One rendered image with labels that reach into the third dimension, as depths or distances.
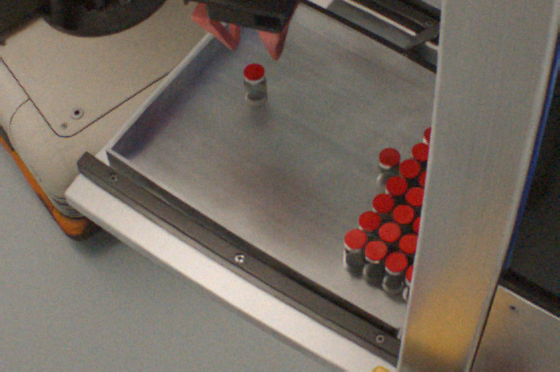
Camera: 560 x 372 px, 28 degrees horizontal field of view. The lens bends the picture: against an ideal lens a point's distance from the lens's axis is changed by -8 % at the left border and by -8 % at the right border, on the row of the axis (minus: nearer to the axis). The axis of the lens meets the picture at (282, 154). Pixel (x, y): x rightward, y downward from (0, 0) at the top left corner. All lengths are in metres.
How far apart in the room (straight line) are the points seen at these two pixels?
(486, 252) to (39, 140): 1.35
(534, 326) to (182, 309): 1.38
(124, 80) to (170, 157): 0.84
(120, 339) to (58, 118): 0.41
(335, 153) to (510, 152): 0.57
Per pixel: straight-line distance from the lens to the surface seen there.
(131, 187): 1.14
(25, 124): 2.01
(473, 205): 0.67
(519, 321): 0.76
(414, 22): 1.25
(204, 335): 2.05
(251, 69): 1.17
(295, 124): 1.18
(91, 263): 2.15
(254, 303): 1.08
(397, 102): 1.20
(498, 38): 0.55
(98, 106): 1.98
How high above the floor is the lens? 1.85
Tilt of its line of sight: 56 degrees down
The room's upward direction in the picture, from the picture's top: 4 degrees counter-clockwise
